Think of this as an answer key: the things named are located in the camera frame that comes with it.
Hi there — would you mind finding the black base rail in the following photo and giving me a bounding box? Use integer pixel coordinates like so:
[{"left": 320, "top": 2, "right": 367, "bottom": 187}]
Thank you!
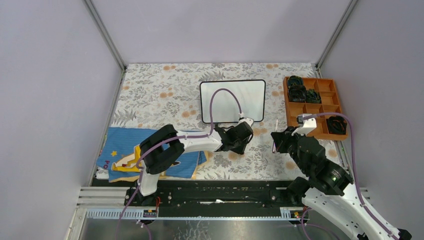
[{"left": 124, "top": 180, "right": 304, "bottom": 218}]

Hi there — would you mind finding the floral patterned table mat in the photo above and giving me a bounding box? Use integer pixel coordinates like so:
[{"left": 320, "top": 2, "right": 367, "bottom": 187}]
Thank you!
[{"left": 111, "top": 63, "right": 314, "bottom": 180}]

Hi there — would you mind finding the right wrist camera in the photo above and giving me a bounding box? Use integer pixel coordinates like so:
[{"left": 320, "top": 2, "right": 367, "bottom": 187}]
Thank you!
[{"left": 291, "top": 113, "right": 317, "bottom": 136}]

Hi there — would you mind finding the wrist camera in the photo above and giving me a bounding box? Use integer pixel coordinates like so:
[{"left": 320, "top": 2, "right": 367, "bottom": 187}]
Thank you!
[
  {"left": 237, "top": 112, "right": 255, "bottom": 127},
  {"left": 291, "top": 113, "right": 317, "bottom": 136}
]

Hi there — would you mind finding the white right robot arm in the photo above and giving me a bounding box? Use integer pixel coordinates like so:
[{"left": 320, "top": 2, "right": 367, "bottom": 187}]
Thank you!
[{"left": 270, "top": 126, "right": 412, "bottom": 240}]

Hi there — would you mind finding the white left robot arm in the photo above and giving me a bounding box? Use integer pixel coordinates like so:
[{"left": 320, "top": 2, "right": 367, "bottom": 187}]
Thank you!
[{"left": 135, "top": 118, "right": 254, "bottom": 206}]

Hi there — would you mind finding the orange compartment tray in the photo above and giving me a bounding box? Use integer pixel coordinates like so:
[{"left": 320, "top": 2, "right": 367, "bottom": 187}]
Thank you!
[{"left": 283, "top": 76, "right": 348, "bottom": 141}]

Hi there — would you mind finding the blue Pikachu cloth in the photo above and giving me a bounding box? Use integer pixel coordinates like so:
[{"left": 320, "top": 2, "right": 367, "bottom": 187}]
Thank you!
[{"left": 95, "top": 127, "right": 209, "bottom": 183}]

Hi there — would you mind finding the black rolled cable bundle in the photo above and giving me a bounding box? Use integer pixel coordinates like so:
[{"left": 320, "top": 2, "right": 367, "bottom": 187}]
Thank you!
[
  {"left": 326, "top": 115, "right": 348, "bottom": 136},
  {"left": 286, "top": 75, "right": 305, "bottom": 88},
  {"left": 287, "top": 84, "right": 308, "bottom": 103},
  {"left": 305, "top": 89, "right": 322, "bottom": 104}
]

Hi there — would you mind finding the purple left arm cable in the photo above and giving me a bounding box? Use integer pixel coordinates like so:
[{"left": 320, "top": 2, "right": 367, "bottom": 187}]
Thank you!
[{"left": 114, "top": 88, "right": 244, "bottom": 240}]

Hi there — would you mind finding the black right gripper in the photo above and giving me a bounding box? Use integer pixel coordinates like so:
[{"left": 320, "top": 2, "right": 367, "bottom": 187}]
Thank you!
[{"left": 271, "top": 125, "right": 309, "bottom": 174}]

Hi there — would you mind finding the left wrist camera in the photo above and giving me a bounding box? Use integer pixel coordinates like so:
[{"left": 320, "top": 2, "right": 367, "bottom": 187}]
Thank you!
[{"left": 237, "top": 112, "right": 255, "bottom": 127}]

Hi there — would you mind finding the small whiteboard black frame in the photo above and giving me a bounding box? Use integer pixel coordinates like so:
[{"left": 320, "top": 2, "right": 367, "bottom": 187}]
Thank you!
[{"left": 199, "top": 79, "right": 267, "bottom": 124}]

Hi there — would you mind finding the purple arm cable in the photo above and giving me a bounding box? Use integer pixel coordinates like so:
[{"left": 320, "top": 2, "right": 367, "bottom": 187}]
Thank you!
[
  {"left": 299, "top": 112, "right": 402, "bottom": 240},
  {"left": 114, "top": 88, "right": 244, "bottom": 240}
]

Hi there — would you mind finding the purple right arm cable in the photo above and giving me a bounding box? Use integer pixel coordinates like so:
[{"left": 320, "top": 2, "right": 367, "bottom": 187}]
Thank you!
[{"left": 299, "top": 112, "right": 402, "bottom": 240}]

